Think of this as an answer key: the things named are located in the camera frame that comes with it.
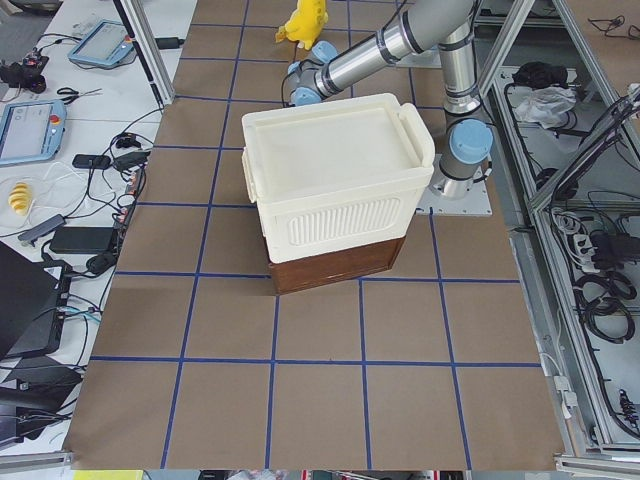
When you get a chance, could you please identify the blue teach pendant far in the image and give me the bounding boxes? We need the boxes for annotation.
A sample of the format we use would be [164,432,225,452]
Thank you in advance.
[67,20,135,69]

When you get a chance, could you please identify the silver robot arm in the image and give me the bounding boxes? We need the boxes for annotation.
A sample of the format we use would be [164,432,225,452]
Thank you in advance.
[283,1,493,200]

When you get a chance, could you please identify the black power adapter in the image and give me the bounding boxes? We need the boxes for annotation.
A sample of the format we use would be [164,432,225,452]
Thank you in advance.
[50,226,115,254]

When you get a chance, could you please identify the cream plastic storage box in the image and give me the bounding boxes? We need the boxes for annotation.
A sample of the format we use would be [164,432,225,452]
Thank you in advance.
[242,93,435,263]

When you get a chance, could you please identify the black scissors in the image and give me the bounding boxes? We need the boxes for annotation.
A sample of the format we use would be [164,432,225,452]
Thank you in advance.
[56,87,102,105]

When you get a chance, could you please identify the aluminium frame post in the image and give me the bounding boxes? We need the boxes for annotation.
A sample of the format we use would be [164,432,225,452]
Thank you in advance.
[113,0,175,108]

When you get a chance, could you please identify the yellow banana toy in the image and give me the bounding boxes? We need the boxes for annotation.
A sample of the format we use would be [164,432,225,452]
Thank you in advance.
[8,182,33,216]

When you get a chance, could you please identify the yellow plush toy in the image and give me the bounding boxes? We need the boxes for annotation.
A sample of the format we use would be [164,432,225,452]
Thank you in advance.
[275,0,329,51]

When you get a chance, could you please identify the blue teach pendant near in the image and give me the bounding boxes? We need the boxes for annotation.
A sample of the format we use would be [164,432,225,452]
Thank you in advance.
[1,99,67,166]

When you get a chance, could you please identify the black laptop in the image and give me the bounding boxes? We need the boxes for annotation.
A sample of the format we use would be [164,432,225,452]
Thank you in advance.
[1,244,71,360]

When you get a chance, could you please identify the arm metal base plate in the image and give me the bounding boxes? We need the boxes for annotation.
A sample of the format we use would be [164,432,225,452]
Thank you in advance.
[395,48,442,69]
[416,154,493,217]

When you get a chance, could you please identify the dark wooden drawer cabinet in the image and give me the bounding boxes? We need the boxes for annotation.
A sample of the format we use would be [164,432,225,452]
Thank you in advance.
[268,237,405,294]

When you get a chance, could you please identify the blue teach pendant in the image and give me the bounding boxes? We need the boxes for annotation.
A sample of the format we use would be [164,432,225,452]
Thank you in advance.
[1,99,67,166]
[67,20,135,69]

